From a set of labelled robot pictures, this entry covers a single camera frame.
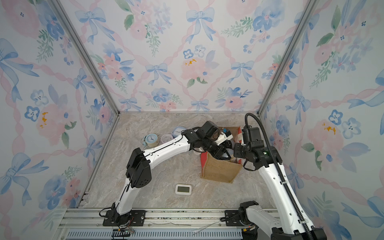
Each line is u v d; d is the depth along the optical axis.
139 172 0.52
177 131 1.06
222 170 0.73
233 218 0.71
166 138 1.02
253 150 0.52
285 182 0.42
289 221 0.38
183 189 0.81
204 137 0.65
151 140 0.99
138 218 0.74
